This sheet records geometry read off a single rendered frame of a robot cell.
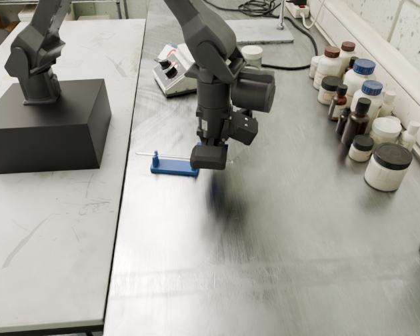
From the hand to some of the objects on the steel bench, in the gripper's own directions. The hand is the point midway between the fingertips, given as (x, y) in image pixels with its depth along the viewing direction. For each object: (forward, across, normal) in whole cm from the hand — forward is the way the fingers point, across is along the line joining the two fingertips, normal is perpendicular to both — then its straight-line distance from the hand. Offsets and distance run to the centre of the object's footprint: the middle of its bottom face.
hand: (213, 153), depth 71 cm
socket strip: (+5, -111, +20) cm, 113 cm away
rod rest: (+5, 0, -8) cm, 9 cm away
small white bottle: (+5, -11, +40) cm, 42 cm away
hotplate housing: (+5, -38, -9) cm, 39 cm away
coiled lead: (+4, -104, 0) cm, 104 cm away
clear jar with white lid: (+5, -43, +6) cm, 43 cm away
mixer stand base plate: (+5, -76, +4) cm, 76 cm away
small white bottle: (+5, -22, +38) cm, 44 cm away
